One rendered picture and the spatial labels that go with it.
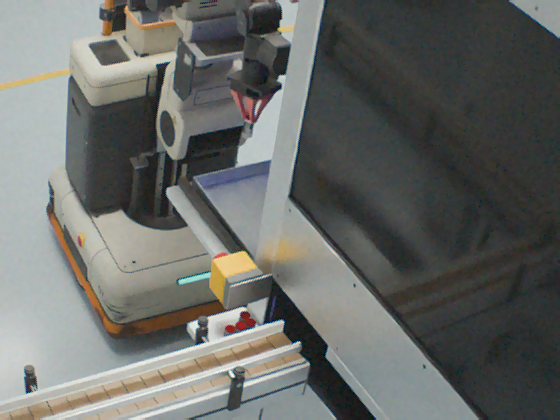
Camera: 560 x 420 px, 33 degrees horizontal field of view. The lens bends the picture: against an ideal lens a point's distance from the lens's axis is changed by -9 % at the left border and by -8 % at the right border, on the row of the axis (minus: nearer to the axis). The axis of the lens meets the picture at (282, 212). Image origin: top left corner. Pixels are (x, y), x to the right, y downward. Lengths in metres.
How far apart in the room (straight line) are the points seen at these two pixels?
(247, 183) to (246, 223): 0.14
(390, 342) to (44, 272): 1.92
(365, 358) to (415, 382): 0.14
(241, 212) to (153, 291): 0.78
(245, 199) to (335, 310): 0.62
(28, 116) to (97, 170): 1.13
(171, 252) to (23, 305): 0.57
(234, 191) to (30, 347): 1.08
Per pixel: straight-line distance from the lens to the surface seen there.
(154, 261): 2.99
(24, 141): 3.95
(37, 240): 3.47
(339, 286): 1.70
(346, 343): 1.73
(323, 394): 1.89
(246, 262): 1.89
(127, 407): 1.75
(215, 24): 2.54
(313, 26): 1.60
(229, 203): 2.26
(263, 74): 2.02
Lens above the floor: 2.29
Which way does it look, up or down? 38 degrees down
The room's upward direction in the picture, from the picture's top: 10 degrees clockwise
